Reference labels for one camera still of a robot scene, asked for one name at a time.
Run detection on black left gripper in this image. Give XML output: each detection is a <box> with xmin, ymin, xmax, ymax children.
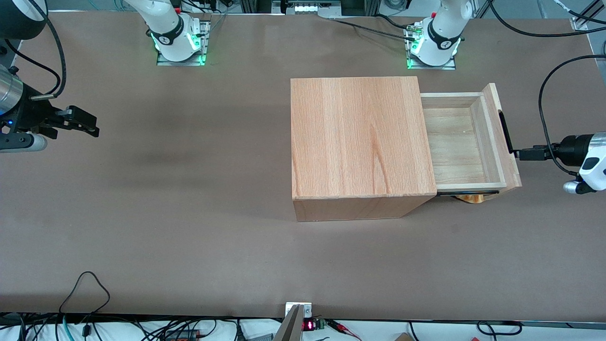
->
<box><xmin>514</xmin><ymin>135</ymin><xmax>595</xmax><ymax>167</ymax></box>

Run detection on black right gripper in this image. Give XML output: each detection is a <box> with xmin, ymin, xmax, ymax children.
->
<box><xmin>0</xmin><ymin>96</ymin><xmax>100</xmax><ymax>139</ymax></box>

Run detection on black drawer handle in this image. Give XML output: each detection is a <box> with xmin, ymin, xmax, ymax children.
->
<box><xmin>499</xmin><ymin>110</ymin><xmax>514</xmax><ymax>154</ymax></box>

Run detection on light wooden drawer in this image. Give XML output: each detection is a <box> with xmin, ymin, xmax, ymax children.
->
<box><xmin>420</xmin><ymin>83</ymin><xmax>523</xmax><ymax>196</ymax></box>

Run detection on light wooden drawer cabinet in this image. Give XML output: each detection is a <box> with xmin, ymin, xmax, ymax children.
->
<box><xmin>290</xmin><ymin>76</ymin><xmax>437</xmax><ymax>222</ymax></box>

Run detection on orange and black device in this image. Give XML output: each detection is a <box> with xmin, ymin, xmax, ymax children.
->
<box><xmin>163</xmin><ymin>329</ymin><xmax>202</xmax><ymax>341</ymax></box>

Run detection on white power strip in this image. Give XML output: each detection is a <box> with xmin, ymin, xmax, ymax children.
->
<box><xmin>283</xmin><ymin>0</ymin><xmax>342</xmax><ymax>15</ymax></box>

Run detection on red clip leads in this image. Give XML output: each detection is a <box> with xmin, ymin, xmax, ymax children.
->
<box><xmin>327</xmin><ymin>319</ymin><xmax>363</xmax><ymax>341</ymax></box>

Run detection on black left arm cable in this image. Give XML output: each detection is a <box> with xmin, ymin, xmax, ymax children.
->
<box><xmin>487</xmin><ymin>0</ymin><xmax>606</xmax><ymax>178</ymax></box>

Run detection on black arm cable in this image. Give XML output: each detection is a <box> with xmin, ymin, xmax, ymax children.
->
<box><xmin>28</xmin><ymin>0</ymin><xmax>67</xmax><ymax>101</ymax></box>
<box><xmin>4</xmin><ymin>40</ymin><xmax>63</xmax><ymax>82</ymax></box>
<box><xmin>487</xmin><ymin>0</ymin><xmax>606</xmax><ymax>178</ymax></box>

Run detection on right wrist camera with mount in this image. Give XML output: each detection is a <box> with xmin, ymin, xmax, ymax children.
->
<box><xmin>0</xmin><ymin>133</ymin><xmax>48</xmax><ymax>153</ymax></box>

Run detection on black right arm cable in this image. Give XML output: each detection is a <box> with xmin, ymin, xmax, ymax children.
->
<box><xmin>28</xmin><ymin>0</ymin><xmax>67</xmax><ymax>101</ymax></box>
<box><xmin>4</xmin><ymin>40</ymin><xmax>63</xmax><ymax>82</ymax></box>

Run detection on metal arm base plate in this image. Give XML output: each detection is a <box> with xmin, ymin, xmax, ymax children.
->
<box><xmin>405</xmin><ymin>26</ymin><xmax>458</xmax><ymax>71</ymax></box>
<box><xmin>156</xmin><ymin>19</ymin><xmax>212</xmax><ymax>67</ymax></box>

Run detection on silver aluminium profile bracket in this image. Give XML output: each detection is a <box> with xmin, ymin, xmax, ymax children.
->
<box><xmin>570</xmin><ymin>0</ymin><xmax>606</xmax><ymax>32</ymax></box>

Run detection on thin black looped cable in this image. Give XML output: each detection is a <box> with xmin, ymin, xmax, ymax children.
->
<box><xmin>59</xmin><ymin>271</ymin><xmax>111</xmax><ymax>316</ymax></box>

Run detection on black curled cable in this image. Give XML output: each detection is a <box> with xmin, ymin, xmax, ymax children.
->
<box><xmin>475</xmin><ymin>321</ymin><xmax>523</xmax><ymax>337</ymax></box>

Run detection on black cable on table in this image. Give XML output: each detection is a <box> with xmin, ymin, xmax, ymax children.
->
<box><xmin>328</xmin><ymin>17</ymin><xmax>410</xmax><ymax>40</ymax></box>
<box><xmin>374</xmin><ymin>13</ymin><xmax>415</xmax><ymax>30</ymax></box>

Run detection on small metal bracket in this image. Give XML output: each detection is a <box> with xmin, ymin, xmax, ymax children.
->
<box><xmin>285</xmin><ymin>302</ymin><xmax>313</xmax><ymax>318</ymax></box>

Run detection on beige angled mount post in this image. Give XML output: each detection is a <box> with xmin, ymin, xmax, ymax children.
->
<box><xmin>272</xmin><ymin>305</ymin><xmax>305</xmax><ymax>341</ymax></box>

